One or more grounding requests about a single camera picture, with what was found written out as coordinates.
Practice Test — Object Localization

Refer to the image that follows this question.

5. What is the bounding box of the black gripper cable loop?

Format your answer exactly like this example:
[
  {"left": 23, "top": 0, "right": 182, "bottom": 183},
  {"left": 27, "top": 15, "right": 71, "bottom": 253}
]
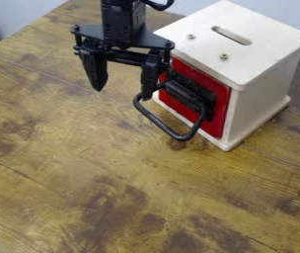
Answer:
[{"left": 141, "top": 0, "right": 175, "bottom": 12}]

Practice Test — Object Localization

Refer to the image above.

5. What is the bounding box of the red wooden drawer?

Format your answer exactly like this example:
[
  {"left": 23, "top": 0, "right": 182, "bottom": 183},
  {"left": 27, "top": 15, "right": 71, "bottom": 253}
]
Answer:
[{"left": 131, "top": 55, "right": 232, "bottom": 143}]

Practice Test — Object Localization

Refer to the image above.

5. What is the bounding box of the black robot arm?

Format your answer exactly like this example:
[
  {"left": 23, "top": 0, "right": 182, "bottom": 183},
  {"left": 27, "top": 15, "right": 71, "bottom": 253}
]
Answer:
[{"left": 70, "top": 0, "right": 174, "bottom": 101}]

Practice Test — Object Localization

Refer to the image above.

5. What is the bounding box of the white wooden cabinet box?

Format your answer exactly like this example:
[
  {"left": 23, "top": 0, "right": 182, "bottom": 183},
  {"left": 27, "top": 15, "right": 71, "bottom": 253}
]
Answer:
[{"left": 154, "top": 0, "right": 300, "bottom": 151}]

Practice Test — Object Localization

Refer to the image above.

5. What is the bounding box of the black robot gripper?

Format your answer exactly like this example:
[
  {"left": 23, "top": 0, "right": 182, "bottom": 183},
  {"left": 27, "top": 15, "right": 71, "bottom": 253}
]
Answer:
[{"left": 70, "top": 3, "right": 174, "bottom": 101}]

